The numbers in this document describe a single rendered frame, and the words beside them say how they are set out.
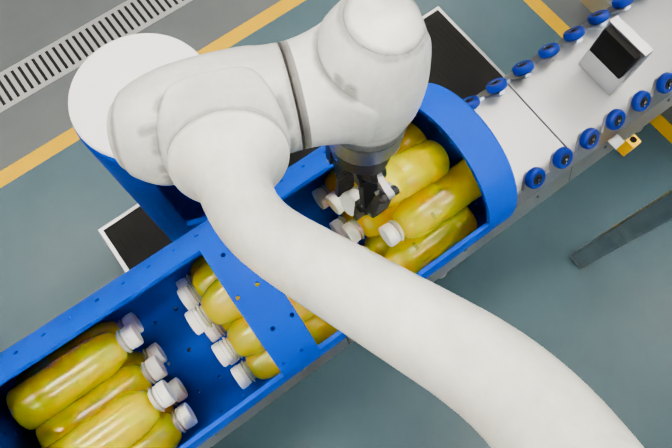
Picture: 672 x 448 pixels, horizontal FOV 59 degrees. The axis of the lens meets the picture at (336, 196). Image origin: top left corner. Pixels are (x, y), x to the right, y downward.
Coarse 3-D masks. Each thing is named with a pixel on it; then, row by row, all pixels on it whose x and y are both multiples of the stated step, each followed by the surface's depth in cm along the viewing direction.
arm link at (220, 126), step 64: (192, 64) 51; (256, 64) 50; (128, 128) 49; (192, 128) 46; (256, 128) 47; (192, 192) 50; (256, 192) 44; (256, 256) 41; (320, 256) 39; (384, 320) 36; (448, 320) 34; (448, 384) 34; (512, 384) 32; (576, 384) 32
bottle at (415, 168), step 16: (416, 144) 98; (432, 144) 97; (400, 160) 93; (416, 160) 93; (432, 160) 95; (448, 160) 97; (400, 176) 91; (416, 176) 93; (432, 176) 95; (400, 192) 91; (416, 192) 95
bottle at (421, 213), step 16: (464, 160) 101; (448, 176) 99; (464, 176) 99; (432, 192) 98; (448, 192) 98; (464, 192) 98; (480, 192) 100; (400, 208) 98; (416, 208) 97; (432, 208) 97; (448, 208) 98; (400, 224) 97; (416, 224) 96; (432, 224) 97
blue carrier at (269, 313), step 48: (432, 96) 96; (480, 144) 91; (288, 192) 90; (192, 240) 89; (144, 288) 85; (240, 288) 83; (48, 336) 83; (144, 336) 105; (192, 336) 107; (288, 336) 84; (336, 336) 91; (0, 384) 80; (192, 384) 104; (0, 432) 89; (192, 432) 96
